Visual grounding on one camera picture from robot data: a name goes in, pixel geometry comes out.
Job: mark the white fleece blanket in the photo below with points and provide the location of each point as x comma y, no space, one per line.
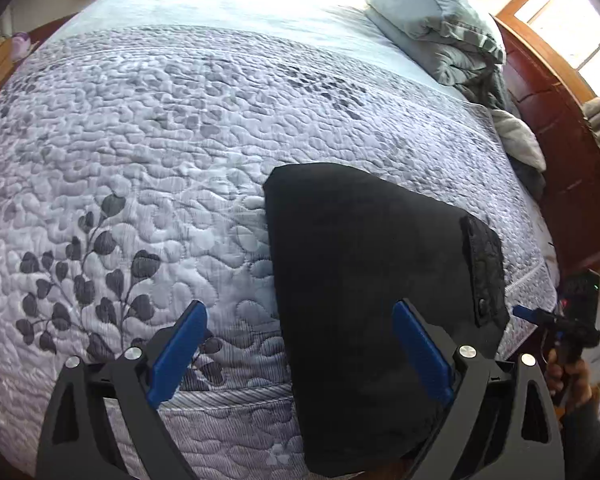
517,137

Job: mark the grey leaf-print quilt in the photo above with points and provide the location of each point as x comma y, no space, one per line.
154,160

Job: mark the grey bed sheet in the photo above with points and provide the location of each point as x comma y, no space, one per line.
255,15

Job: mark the wooden-framed window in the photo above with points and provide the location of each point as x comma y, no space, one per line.
570,15

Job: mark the black pants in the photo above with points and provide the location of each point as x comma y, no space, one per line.
360,260

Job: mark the person's right hand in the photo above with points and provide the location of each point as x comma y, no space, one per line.
572,382

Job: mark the person's right forearm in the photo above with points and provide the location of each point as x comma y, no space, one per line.
585,440

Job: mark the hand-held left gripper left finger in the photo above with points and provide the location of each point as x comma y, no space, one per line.
179,355

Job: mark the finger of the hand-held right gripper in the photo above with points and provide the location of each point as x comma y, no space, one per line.
530,314

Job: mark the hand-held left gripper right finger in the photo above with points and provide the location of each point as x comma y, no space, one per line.
422,355

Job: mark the wooden headboard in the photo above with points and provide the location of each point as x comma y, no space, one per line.
555,160

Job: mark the grey-green pillows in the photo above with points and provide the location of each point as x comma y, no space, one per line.
430,15

